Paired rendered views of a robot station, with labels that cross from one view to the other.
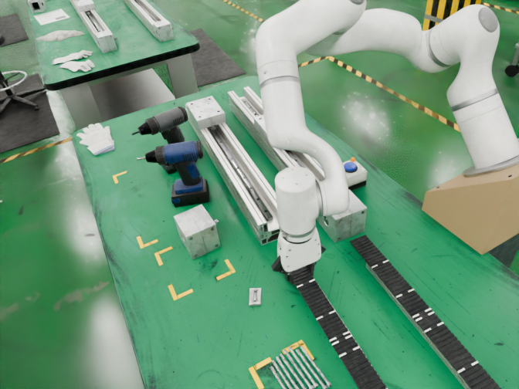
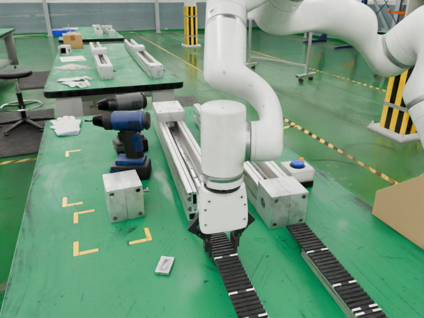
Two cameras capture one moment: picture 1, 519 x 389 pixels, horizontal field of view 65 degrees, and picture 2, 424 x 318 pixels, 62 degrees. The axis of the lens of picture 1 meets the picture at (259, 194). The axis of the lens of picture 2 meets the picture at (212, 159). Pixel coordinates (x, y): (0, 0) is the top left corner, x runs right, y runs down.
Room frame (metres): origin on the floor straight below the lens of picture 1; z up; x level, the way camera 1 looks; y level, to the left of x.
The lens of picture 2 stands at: (0.02, -0.09, 1.31)
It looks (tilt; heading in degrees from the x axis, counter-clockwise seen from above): 24 degrees down; 3
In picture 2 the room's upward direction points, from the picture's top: straight up
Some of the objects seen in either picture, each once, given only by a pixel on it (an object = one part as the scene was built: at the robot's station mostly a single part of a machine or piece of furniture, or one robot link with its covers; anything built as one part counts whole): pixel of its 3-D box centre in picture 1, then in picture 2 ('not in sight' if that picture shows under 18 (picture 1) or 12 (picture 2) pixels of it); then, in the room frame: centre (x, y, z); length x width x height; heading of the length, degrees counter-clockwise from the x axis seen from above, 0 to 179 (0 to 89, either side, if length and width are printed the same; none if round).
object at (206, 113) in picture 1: (206, 115); (168, 114); (1.43, 0.17, 0.87); 0.16 x 0.11 x 0.07; 18
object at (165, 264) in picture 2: (255, 296); (164, 265); (0.62, 0.04, 0.78); 0.05 x 0.03 x 0.01; 174
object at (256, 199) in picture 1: (228, 157); (179, 147); (1.19, 0.09, 0.82); 0.80 x 0.10 x 0.09; 18
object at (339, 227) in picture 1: (345, 214); (285, 201); (0.83, -0.24, 0.83); 0.12 x 0.09 x 0.10; 108
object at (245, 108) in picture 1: (277, 142); (229, 142); (1.25, -0.09, 0.82); 0.80 x 0.10 x 0.09; 18
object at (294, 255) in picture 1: (298, 244); (221, 202); (0.65, -0.08, 0.93); 0.10 x 0.07 x 0.11; 108
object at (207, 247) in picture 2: (284, 274); (203, 241); (0.64, -0.04, 0.83); 0.03 x 0.03 x 0.07; 18
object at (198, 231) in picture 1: (201, 229); (127, 194); (0.84, 0.18, 0.83); 0.11 x 0.10 x 0.10; 115
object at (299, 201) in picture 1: (297, 199); (224, 137); (0.65, -0.08, 1.07); 0.09 x 0.08 x 0.13; 90
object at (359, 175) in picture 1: (347, 176); (293, 174); (1.02, -0.29, 0.81); 0.10 x 0.08 x 0.06; 108
